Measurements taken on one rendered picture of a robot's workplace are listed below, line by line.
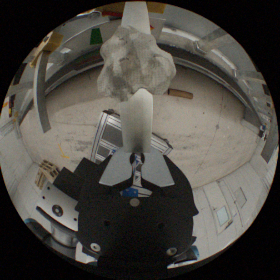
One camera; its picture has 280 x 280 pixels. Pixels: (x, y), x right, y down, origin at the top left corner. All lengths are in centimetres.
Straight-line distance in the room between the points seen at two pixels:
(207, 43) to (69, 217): 58
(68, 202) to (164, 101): 104
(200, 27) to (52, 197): 81
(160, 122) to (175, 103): 30
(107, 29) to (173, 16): 32
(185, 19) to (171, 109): 91
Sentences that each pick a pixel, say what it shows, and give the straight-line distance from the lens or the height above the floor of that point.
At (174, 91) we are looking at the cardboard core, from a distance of 93.
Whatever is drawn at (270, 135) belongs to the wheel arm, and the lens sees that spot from 23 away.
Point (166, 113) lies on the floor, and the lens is 100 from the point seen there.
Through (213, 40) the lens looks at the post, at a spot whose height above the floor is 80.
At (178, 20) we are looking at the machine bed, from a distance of 53.
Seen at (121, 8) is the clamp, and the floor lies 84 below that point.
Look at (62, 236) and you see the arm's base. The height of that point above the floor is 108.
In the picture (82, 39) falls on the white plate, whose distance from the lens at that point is 31.
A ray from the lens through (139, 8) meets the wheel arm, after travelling 17.
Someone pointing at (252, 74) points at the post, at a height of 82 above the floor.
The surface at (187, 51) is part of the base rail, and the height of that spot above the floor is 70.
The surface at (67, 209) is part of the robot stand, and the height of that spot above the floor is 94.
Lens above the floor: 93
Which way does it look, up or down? 60 degrees down
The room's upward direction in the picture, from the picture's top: 178 degrees counter-clockwise
